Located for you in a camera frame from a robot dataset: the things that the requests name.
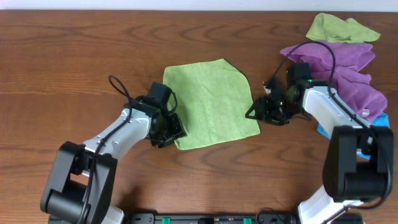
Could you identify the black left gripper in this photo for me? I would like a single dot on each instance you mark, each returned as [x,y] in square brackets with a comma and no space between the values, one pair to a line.
[173,132]

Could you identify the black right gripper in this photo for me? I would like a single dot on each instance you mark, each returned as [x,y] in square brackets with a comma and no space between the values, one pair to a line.
[265,111]

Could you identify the light green microfiber cloth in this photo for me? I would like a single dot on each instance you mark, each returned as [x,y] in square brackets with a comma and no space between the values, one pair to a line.
[212,100]

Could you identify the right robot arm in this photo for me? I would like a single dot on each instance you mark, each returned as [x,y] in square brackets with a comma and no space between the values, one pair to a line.
[358,170]

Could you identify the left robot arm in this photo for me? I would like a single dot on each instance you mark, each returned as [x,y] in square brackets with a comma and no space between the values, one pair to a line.
[80,184]

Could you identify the purple microfiber cloth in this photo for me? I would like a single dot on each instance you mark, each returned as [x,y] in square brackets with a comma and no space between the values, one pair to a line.
[352,86]

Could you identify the olive green cloth at back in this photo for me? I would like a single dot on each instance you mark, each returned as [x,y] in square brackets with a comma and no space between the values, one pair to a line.
[332,29]

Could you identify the blue microfiber cloth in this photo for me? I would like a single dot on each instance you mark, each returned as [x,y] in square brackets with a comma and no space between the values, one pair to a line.
[381,121]

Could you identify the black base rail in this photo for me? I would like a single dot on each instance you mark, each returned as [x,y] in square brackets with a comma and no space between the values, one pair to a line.
[267,218]

